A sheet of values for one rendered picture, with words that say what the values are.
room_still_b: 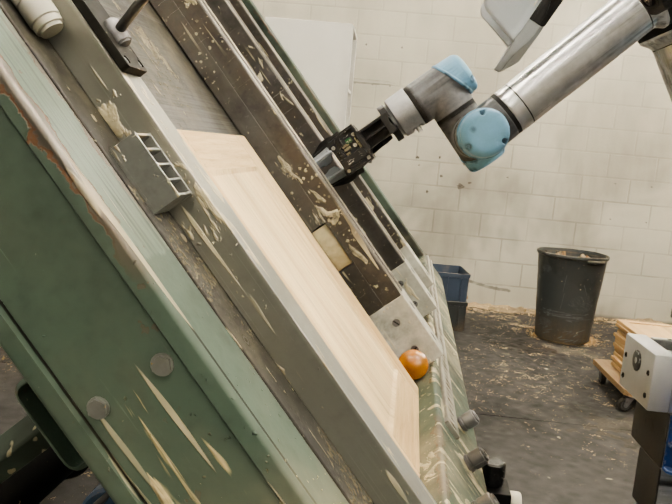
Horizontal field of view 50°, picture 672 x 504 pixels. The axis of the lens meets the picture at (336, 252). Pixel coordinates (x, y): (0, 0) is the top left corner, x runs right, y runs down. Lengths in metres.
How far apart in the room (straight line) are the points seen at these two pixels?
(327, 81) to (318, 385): 4.26
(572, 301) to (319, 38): 2.52
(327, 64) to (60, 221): 4.48
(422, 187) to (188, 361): 5.87
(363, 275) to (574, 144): 5.32
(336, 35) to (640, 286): 3.44
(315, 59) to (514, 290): 2.77
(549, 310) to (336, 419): 4.79
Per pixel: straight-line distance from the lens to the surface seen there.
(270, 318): 0.70
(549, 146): 6.42
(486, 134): 1.13
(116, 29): 0.75
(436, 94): 1.27
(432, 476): 0.87
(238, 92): 1.25
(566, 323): 5.46
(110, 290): 0.47
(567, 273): 5.37
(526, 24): 0.71
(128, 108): 0.72
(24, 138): 0.48
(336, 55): 4.92
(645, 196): 6.65
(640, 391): 1.26
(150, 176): 0.67
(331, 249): 1.23
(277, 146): 1.23
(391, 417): 0.93
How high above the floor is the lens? 1.26
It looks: 8 degrees down
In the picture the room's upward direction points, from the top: 5 degrees clockwise
